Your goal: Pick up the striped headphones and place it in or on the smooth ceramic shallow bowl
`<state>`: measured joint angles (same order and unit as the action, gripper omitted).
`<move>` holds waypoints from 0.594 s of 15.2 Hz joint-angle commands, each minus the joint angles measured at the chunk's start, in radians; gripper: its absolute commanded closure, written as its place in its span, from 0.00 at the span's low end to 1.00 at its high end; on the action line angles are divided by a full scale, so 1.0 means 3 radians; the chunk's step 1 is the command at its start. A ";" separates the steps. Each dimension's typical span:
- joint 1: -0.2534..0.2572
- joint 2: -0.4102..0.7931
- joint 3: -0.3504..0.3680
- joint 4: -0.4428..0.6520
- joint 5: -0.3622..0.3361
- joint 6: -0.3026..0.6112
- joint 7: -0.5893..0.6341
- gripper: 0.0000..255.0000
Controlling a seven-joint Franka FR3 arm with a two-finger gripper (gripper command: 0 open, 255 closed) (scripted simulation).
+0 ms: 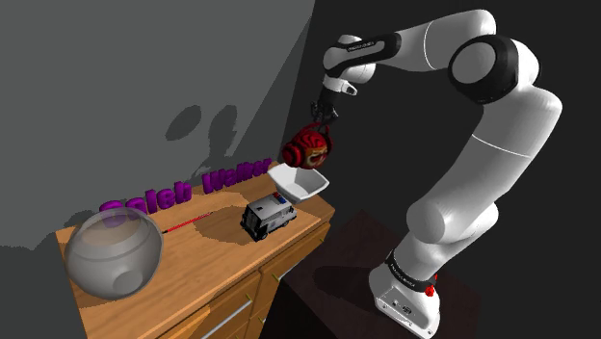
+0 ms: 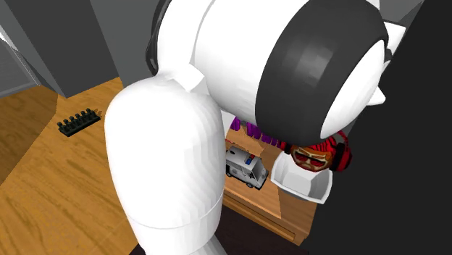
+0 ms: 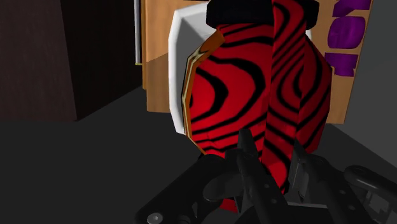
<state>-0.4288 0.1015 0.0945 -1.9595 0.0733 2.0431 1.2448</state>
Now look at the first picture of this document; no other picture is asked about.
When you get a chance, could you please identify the black and white toy van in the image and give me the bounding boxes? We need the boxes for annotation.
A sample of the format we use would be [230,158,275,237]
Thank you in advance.
[240,193,298,243]

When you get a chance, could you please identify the clear glass fishbowl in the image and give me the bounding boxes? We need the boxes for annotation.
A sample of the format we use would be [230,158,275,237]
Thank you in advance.
[64,206,165,301]

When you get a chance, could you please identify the purple letter sign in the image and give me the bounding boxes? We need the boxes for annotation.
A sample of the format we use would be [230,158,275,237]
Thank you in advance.
[98,157,273,229]

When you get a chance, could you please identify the dark robot stand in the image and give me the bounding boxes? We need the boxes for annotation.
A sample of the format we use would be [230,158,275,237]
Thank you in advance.
[259,208,481,339]

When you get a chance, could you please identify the wooden chest of drawers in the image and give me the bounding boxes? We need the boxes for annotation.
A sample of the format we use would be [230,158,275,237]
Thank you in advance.
[54,161,336,339]

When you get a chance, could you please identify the red head with headphones figure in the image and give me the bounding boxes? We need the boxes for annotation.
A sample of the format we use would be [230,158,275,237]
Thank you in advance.
[281,122,334,170]

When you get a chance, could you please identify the white square bowl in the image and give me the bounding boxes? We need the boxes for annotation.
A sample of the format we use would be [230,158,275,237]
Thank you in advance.
[267,162,330,205]

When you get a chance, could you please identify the red pen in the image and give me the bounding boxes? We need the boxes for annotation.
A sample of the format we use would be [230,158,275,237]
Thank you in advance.
[161,212,214,234]

